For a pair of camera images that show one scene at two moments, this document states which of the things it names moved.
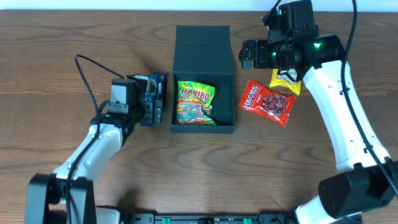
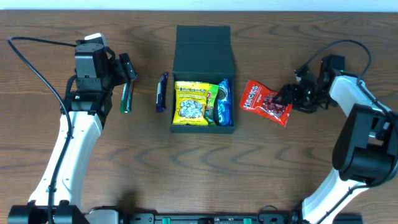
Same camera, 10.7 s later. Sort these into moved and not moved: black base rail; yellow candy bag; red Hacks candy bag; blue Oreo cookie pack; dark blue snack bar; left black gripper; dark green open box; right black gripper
Moved: right black gripper; blue Oreo cookie pack; yellow candy bag; left black gripper
Not moved: dark green open box; black base rail; red Hacks candy bag; dark blue snack bar
